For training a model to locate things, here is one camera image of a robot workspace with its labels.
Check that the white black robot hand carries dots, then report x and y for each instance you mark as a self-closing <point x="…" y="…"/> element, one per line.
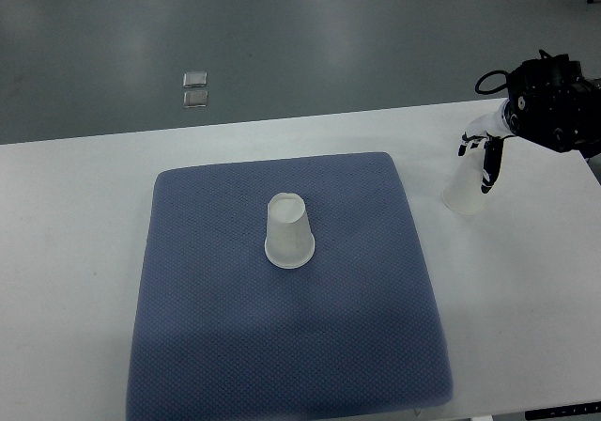
<point x="494" y="128"/>

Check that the white paper cup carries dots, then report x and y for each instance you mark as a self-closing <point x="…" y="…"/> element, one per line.
<point x="289" y="242"/>
<point x="463" y="193"/>

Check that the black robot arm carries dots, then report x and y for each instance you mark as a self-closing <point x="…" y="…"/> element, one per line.
<point x="549" y="103"/>

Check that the white paper cup on mat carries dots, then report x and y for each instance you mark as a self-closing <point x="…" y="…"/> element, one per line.
<point x="289" y="242"/>

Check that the black table edge strip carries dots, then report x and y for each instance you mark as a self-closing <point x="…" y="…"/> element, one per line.
<point x="563" y="411"/>

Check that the upper metal floor plate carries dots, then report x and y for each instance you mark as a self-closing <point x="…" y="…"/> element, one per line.
<point x="195" y="78"/>

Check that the blue textured fabric mat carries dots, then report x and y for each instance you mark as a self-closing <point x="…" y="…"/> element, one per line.
<point x="223" y="334"/>

